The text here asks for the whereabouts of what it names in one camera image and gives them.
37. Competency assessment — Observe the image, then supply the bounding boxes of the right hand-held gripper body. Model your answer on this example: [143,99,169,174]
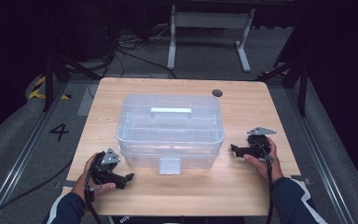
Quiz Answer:
[243,125,278,160]

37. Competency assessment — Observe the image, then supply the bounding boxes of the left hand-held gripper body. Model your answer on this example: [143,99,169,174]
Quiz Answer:
[89,147,121,187]

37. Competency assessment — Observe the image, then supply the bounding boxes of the clear plastic storage box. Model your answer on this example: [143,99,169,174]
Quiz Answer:
[115,92,226,176]

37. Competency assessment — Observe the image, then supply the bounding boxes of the person's right hand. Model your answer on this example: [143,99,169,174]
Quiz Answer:
[242,136,284,185]

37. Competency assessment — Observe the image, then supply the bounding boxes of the person's left hand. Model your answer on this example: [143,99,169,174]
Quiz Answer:
[70,152,117,203]

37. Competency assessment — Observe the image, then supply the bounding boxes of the black tripod stand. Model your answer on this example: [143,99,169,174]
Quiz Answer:
[41,50,103,114]
[257,54,310,119]

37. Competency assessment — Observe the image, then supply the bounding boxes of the white metal stand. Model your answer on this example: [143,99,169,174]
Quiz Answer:
[166,4,256,74]

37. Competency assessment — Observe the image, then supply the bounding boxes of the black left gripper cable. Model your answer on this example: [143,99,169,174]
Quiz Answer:
[83,169,103,224]

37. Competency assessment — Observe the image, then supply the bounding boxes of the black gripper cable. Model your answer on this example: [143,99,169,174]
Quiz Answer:
[255,141,276,224]
[83,169,103,224]

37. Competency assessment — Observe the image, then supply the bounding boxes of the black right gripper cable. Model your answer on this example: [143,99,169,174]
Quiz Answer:
[255,141,276,224]

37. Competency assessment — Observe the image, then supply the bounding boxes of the metal floor rail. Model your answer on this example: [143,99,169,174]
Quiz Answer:
[283,87,357,224]
[0,81,70,224]

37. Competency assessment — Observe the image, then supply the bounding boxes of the black floor cable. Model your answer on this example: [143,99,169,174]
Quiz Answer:
[0,157,76,224]

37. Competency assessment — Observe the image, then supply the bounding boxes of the tangled black floor cables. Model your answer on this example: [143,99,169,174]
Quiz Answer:
[87,26,179,80]

